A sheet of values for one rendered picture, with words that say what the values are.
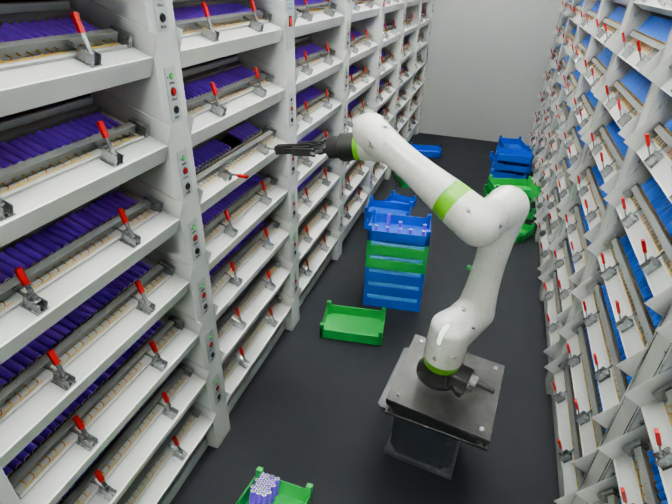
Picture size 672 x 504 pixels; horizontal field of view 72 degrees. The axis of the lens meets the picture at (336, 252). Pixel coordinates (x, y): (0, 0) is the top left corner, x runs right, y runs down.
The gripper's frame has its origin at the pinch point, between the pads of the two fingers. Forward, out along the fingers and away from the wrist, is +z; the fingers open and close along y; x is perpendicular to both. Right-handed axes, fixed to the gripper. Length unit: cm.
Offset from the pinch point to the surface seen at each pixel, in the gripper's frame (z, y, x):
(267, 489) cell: -5, -67, -92
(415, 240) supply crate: -33, 52, -62
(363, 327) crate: -9, 30, -101
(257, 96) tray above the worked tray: 5.6, -2.1, 18.8
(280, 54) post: 3.2, 16.0, 29.3
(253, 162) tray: 8.0, -9.8, -1.4
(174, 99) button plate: 2, -49, 27
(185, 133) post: 3, -47, 19
